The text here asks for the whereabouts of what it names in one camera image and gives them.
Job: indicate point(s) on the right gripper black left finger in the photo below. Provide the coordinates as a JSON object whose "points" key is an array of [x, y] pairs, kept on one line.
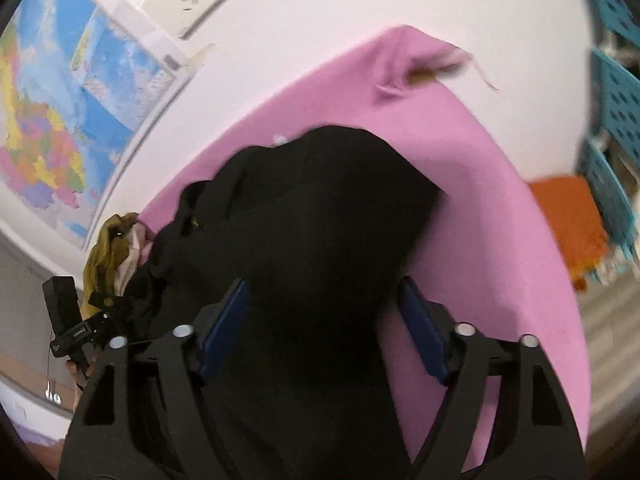
{"points": [[143, 416]]}

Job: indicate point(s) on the black large garment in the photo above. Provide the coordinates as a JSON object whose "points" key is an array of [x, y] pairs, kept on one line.
{"points": [[320, 229]]}

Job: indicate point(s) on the left hand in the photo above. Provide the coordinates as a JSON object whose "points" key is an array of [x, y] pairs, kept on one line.
{"points": [[80, 376]]}

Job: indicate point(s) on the olive folded garment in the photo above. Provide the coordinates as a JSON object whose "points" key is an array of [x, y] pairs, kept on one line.
{"points": [[106, 256]]}

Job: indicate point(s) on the cream folded garment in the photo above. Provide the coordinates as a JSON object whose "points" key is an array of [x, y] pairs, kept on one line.
{"points": [[139, 245]]}

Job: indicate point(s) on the pink bed sheet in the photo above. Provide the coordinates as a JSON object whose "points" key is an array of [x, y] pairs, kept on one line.
{"points": [[489, 256]]}

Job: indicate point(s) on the orange cloth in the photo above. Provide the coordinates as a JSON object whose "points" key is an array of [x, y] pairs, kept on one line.
{"points": [[575, 221]]}

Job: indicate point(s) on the colourful wall map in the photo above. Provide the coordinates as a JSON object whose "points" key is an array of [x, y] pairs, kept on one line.
{"points": [[82, 83]]}

